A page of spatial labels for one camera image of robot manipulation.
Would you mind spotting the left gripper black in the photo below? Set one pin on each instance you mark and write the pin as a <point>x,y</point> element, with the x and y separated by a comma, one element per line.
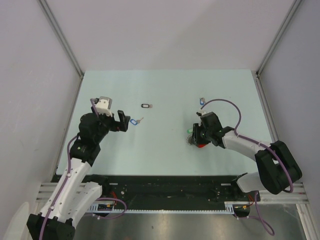
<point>121,125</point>

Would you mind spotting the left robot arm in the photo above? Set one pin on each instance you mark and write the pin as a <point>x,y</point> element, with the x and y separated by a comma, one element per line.
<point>59,217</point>

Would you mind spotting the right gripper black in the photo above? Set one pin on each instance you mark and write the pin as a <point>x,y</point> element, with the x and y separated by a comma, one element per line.
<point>196,130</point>

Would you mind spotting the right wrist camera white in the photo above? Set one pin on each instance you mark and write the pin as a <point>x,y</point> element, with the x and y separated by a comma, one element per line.
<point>203,114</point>

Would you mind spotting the metal keyring holder red handle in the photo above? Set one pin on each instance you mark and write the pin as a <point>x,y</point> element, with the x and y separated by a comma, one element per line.
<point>192,140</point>

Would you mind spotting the black key tag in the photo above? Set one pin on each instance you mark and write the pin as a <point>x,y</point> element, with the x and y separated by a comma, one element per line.
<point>146,106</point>

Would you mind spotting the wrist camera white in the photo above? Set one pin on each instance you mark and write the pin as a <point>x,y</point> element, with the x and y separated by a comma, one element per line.
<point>203,114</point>
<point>103,106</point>

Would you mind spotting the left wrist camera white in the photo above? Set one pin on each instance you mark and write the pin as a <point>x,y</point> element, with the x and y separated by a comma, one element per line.
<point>103,106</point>

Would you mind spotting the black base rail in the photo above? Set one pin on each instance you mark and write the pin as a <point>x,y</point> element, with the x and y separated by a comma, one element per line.
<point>171,193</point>

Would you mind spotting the blue tag key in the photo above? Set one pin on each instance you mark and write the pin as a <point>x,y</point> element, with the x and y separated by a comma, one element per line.
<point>202,101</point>
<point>136,121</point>

